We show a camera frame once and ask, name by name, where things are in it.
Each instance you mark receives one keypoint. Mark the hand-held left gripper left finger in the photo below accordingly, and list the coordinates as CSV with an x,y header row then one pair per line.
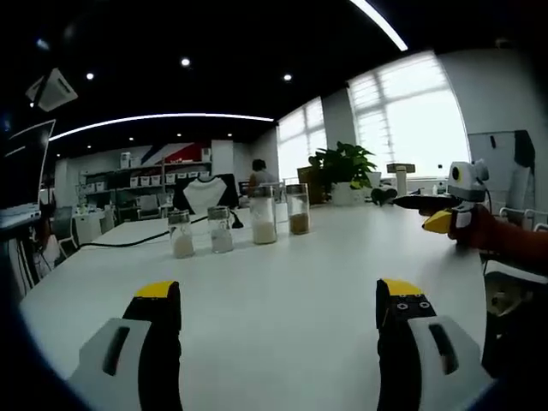
x,y
128,364

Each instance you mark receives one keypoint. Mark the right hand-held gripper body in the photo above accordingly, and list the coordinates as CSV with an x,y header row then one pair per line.
x,y
466,188

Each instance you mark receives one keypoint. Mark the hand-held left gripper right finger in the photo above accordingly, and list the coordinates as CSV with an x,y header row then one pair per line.
x,y
411,368

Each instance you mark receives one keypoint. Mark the tall seasoning bottle brown powder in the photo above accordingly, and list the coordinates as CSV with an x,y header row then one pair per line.
x,y
298,218

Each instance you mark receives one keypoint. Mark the short seasoning bottle beige powder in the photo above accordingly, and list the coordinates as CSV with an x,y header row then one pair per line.
x,y
182,240

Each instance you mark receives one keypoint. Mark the short seasoning bottle white powder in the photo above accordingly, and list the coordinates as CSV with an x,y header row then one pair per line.
x,y
221,235

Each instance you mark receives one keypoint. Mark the tall seasoning bottle white powder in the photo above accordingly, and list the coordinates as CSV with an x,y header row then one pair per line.
x,y
264,222

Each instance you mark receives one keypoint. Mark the white standing appliance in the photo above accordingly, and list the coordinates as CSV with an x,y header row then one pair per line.
x,y
400,177

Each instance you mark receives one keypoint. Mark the whiteboard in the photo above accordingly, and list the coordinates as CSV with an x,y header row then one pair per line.
x,y
492,167

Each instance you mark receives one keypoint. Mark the dark hanging jacket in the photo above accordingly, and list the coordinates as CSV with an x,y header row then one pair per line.
x,y
524,147

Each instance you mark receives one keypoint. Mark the green potted plant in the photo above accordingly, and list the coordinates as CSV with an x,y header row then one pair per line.
x,y
347,167

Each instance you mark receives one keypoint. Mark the grey office chair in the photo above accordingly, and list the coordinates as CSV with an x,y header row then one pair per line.
x,y
65,227

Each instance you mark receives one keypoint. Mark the long ceiling light strip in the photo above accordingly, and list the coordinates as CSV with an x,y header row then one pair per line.
x,y
381,21

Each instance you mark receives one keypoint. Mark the storage shelf with boxes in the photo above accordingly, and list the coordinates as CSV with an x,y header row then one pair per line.
x,y
145,180

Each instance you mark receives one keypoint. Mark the chair with white black shirt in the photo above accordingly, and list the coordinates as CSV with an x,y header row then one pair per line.
x,y
205,194

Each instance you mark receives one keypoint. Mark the curved ceiling light strip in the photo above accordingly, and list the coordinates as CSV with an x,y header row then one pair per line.
x,y
158,120

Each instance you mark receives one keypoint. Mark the ceiling air conditioner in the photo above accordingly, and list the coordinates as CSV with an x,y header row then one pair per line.
x,y
53,90

